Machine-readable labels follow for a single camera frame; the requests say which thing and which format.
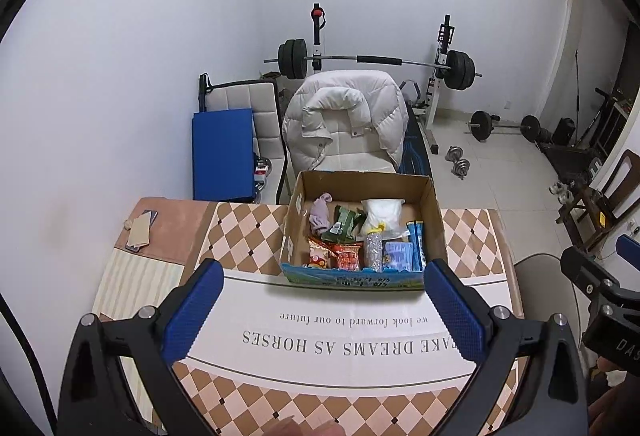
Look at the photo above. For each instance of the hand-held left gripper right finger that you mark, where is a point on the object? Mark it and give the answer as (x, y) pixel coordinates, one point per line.
(455, 311)

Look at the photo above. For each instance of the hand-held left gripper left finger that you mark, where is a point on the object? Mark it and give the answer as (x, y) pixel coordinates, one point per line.
(192, 311)

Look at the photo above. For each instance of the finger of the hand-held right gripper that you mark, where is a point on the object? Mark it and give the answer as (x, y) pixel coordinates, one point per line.
(585, 271)
(629, 247)

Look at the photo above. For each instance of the blue long stick packet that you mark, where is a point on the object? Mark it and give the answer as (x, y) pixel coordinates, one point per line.
(417, 246)

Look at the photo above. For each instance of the light blue tissue pack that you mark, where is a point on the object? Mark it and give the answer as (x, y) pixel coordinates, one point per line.
(397, 258)

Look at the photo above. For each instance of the silver foil packet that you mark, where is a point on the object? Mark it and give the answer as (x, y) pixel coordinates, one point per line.
(372, 251)

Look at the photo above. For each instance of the cardboard box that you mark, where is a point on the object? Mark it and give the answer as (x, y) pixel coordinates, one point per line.
(350, 278)

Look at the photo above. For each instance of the red snack packet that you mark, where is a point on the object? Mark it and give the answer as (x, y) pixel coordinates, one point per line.
(347, 258)

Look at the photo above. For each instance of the white plastic bag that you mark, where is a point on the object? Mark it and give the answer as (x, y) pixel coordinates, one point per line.
(382, 213)

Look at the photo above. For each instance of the panda print snack packet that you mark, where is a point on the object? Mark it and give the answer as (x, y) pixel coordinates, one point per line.
(319, 256)

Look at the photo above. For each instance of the green snack packet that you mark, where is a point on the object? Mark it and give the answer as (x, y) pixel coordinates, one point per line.
(345, 221)

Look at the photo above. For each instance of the person's right hand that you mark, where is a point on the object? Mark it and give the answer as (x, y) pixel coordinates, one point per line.
(617, 408)

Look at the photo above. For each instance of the person's left hand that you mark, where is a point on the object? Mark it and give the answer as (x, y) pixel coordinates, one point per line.
(300, 428)

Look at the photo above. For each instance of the dark wooden chair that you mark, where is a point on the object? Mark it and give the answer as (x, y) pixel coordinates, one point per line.
(582, 208)

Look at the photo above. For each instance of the beige striped mat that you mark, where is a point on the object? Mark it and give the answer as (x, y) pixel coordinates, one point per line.
(135, 281)

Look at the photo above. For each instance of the white shoe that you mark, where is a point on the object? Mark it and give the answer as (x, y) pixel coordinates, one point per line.
(555, 187)
(566, 195)

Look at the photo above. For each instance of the brown table mat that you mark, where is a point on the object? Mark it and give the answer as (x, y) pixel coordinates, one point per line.
(180, 231)

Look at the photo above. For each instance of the cardboard scrap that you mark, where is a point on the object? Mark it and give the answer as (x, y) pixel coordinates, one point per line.
(140, 231)

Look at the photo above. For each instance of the smartphone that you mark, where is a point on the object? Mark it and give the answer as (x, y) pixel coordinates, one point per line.
(154, 216)

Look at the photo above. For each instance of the diamond patterned printed tablecloth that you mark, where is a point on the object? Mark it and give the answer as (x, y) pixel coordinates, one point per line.
(350, 341)

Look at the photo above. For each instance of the black bag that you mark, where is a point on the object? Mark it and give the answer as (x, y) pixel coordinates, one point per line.
(565, 131)

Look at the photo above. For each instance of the chrome dumbbell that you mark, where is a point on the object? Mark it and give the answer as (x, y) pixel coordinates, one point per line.
(455, 153)
(461, 168)

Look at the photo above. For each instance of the blue folded mat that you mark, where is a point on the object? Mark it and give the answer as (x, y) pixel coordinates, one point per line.
(222, 156)

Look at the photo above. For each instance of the black and blue weight bench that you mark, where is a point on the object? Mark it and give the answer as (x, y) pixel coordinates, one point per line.
(417, 151)

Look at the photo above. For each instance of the short barbell with black plates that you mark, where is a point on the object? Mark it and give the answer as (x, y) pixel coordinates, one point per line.
(482, 121)

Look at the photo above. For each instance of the white padded folding bench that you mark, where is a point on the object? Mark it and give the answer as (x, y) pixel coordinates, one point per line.
(240, 94)

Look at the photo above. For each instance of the white down jacket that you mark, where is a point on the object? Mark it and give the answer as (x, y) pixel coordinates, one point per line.
(345, 116)

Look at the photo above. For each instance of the long barbell with black plates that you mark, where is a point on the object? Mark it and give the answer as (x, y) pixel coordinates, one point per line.
(380, 61)

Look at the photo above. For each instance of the white bench press rack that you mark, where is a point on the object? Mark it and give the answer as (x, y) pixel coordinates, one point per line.
(317, 46)

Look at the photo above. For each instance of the white door frame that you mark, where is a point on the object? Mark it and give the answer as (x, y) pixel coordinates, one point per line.
(561, 56)

